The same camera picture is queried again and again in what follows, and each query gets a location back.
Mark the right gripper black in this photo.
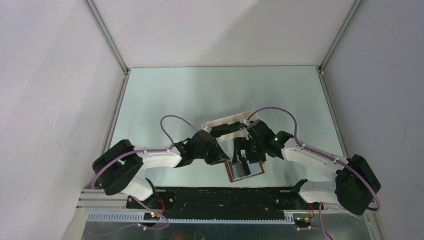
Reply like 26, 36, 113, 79
231, 136, 266, 165

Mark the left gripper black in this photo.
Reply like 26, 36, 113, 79
193, 137, 230, 165

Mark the brown leather card holder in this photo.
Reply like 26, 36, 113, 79
224, 160, 265, 183

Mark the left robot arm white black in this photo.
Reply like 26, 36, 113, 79
91, 130, 230, 208

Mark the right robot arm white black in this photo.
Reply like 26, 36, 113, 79
229, 119, 381, 216

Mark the white plastic tray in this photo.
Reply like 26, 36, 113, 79
201, 110, 259, 143

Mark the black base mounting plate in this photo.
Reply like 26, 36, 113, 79
127, 187, 324, 220

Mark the white slotted cable duct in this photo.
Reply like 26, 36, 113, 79
86, 211, 295, 225

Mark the right aluminium frame post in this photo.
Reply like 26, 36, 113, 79
317, 0, 364, 155

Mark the aluminium frame post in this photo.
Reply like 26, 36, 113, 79
317, 0, 364, 155
84, 0, 130, 154

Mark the left aluminium frame post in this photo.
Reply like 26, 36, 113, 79
84, 0, 130, 154

